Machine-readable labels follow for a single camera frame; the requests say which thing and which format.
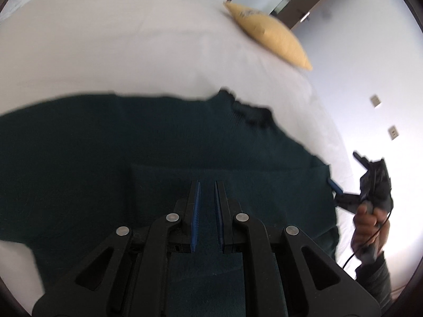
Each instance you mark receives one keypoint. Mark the dark grey sleeve forearm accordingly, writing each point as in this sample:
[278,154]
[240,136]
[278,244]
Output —
[375,279]

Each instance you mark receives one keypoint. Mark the beige wall socket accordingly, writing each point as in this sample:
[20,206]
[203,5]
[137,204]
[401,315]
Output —
[393,132]

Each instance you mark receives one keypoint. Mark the dark green knit sweater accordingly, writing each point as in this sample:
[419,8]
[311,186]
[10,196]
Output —
[75,169]

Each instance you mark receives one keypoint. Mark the white bed sheet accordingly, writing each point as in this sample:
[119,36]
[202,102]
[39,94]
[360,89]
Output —
[185,49]

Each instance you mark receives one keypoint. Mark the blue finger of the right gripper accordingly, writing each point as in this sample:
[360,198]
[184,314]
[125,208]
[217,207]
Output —
[334,186]

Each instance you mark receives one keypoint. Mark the beige wall switch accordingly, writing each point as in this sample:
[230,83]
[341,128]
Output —
[375,100]

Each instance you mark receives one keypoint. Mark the right hand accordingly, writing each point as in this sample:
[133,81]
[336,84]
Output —
[370,229]

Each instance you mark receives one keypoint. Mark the yellow pillow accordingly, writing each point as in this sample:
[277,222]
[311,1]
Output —
[271,33]

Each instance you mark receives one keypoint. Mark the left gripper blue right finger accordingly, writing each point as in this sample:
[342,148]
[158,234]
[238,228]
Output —
[218,212]

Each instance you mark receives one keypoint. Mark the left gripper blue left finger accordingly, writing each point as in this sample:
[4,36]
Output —
[195,215]

